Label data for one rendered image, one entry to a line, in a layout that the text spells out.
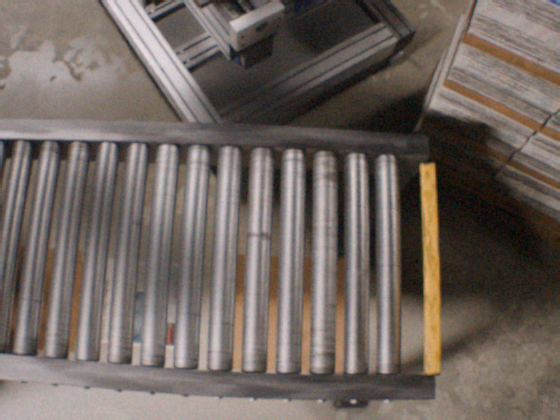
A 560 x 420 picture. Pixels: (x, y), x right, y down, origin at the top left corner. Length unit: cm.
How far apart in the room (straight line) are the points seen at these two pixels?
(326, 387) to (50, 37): 178
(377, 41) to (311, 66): 25
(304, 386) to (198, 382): 20
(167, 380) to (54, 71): 150
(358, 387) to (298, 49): 125
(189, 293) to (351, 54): 115
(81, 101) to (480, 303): 159
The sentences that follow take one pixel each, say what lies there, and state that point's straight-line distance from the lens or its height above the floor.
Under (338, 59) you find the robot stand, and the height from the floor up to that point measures 23.
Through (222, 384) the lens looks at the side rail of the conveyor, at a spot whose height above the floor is 80.
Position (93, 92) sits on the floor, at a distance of 228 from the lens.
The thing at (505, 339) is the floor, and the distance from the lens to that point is 214.
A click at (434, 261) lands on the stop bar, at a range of 121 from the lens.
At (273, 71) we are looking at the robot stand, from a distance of 201.
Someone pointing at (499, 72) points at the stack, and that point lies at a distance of 150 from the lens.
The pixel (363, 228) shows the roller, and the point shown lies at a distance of 121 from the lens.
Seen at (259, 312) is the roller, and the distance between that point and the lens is 115.
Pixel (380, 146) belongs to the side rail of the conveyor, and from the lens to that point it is 128.
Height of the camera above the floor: 194
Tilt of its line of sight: 73 degrees down
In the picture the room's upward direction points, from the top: 12 degrees clockwise
